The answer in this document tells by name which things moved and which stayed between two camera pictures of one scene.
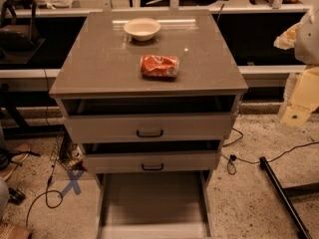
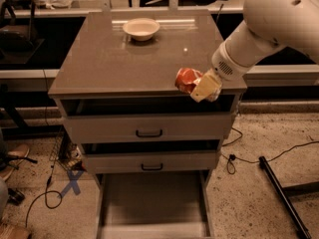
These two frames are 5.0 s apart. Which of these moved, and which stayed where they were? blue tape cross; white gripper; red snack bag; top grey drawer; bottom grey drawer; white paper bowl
Moved: white gripper; red snack bag
Stayed: white paper bowl; bottom grey drawer; blue tape cross; top grey drawer
